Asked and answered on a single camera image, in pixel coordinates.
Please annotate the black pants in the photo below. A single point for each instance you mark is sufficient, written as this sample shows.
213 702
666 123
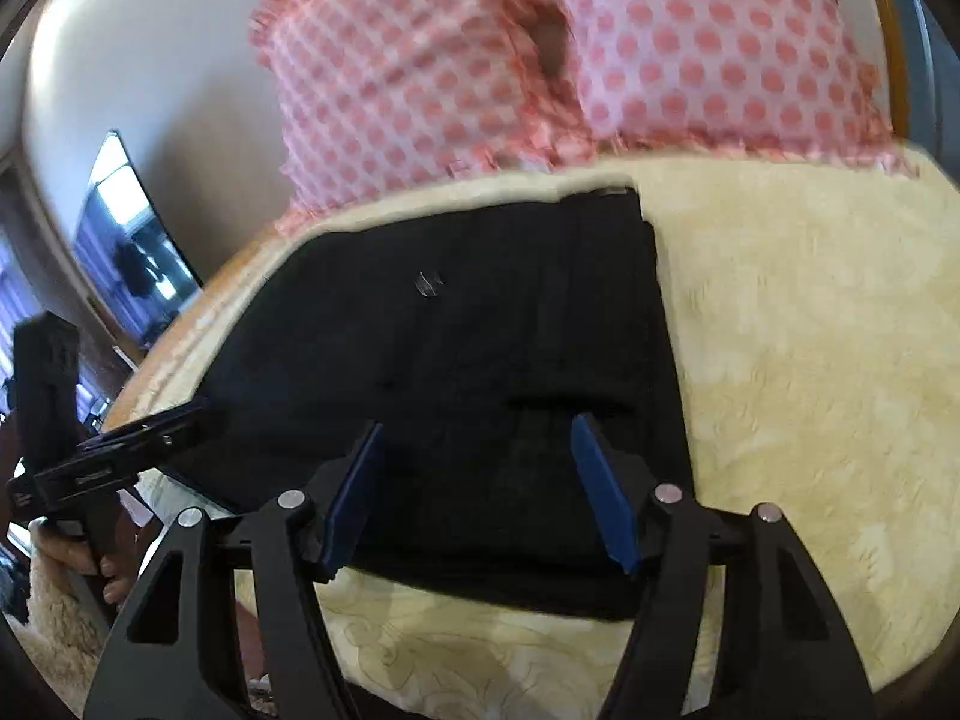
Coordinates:
474 338

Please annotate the wooden door frame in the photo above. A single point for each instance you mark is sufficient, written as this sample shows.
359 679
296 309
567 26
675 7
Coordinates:
897 72

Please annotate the polka dot pillow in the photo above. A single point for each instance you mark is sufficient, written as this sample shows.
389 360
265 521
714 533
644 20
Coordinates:
780 79
378 96

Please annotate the black television screen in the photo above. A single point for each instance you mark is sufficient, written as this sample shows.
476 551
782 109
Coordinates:
126 251

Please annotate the left polka dot pillow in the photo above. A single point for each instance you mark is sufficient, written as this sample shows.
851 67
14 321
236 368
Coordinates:
378 96

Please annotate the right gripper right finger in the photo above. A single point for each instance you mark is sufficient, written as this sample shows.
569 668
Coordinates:
783 649

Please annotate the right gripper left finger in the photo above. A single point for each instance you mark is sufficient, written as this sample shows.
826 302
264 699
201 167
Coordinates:
174 651

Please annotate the right polka dot pillow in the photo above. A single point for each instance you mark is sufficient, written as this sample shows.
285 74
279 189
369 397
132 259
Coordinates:
780 79

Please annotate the person's left hand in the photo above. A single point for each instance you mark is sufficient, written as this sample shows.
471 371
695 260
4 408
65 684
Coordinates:
63 557

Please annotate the yellow patterned bed cover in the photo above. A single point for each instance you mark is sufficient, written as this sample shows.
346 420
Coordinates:
814 317

